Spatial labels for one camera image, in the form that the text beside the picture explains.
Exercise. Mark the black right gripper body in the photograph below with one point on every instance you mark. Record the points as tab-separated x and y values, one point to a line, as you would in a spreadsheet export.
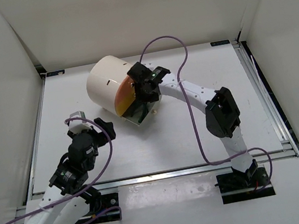
142	95

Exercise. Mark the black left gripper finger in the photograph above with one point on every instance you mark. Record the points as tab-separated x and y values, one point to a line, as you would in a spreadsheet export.
111	133
106	126

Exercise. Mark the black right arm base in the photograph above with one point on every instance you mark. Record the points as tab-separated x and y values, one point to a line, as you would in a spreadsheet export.
234	189

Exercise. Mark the green handled pliers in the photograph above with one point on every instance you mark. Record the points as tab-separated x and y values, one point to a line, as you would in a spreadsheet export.
136	113

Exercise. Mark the aluminium frame rail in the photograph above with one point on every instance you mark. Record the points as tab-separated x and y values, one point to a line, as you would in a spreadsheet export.
282	154

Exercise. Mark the green handled side cutters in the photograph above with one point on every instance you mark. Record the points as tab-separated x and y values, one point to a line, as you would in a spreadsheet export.
146	110

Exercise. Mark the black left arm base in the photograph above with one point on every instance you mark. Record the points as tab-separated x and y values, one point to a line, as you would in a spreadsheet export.
109	199

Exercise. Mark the yellow drawer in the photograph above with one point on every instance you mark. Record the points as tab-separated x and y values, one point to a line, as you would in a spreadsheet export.
121	106

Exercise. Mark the cream round drawer cabinet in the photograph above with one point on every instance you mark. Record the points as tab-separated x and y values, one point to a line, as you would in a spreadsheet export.
104	80

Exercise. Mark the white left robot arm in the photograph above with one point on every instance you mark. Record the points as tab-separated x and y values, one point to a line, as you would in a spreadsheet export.
67	198

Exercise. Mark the pink top drawer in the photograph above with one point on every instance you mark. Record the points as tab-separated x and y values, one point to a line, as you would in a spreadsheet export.
126	85

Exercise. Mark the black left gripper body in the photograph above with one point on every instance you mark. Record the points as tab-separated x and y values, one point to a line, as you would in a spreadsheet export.
99	139

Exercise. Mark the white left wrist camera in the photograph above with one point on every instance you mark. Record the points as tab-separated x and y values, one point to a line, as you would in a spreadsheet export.
76	124

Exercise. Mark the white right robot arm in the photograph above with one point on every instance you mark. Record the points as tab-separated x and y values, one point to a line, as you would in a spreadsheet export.
219	107

